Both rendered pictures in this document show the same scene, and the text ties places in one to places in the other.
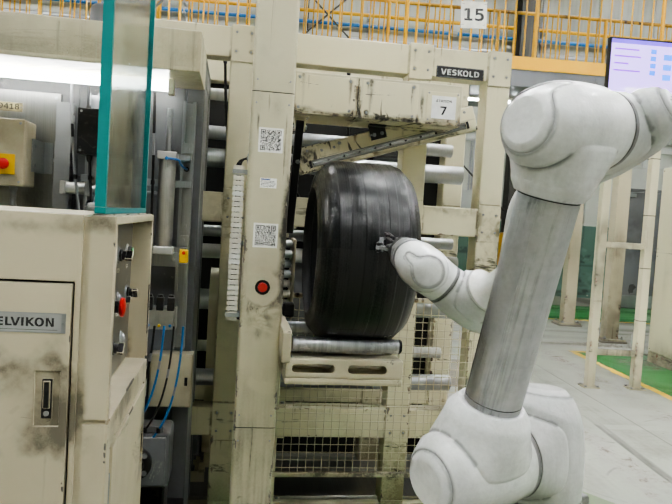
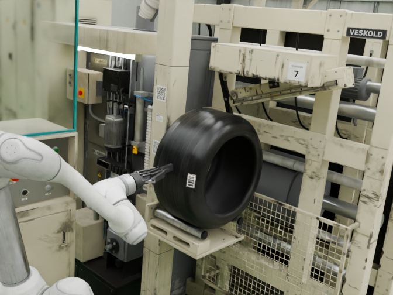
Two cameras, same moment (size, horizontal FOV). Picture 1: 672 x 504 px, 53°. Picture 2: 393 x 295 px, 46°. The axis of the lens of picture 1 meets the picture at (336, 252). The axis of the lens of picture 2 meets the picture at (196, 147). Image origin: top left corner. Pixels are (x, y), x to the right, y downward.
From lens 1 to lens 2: 198 cm
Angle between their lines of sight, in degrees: 52
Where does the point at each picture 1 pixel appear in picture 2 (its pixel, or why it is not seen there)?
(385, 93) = (259, 59)
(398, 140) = (286, 90)
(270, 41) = (162, 34)
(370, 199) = (176, 140)
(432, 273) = not seen: hidden behind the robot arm
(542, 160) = not seen: outside the picture
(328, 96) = (227, 60)
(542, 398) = (54, 287)
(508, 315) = not seen: outside the picture
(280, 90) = (165, 64)
